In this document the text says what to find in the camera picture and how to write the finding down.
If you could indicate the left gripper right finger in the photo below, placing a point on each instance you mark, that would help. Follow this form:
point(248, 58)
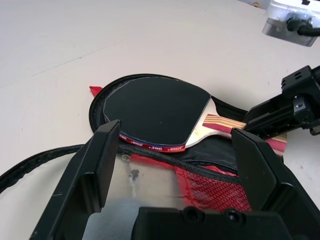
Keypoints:
point(260, 175)

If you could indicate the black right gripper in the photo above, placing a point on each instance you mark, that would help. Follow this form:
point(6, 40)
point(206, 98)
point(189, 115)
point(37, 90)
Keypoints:
point(307, 90)

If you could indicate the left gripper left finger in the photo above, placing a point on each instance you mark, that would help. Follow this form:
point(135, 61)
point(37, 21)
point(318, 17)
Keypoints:
point(82, 170)

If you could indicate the black and red paddle case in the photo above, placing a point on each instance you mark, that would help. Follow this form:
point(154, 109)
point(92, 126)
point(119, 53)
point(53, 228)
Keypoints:
point(215, 192)

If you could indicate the blue and white plush toy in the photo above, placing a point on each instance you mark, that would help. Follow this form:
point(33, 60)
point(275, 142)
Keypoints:
point(120, 220)

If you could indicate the black rubber ping-pong paddle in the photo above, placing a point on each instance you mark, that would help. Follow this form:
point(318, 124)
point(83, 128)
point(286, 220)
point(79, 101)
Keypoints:
point(155, 110)

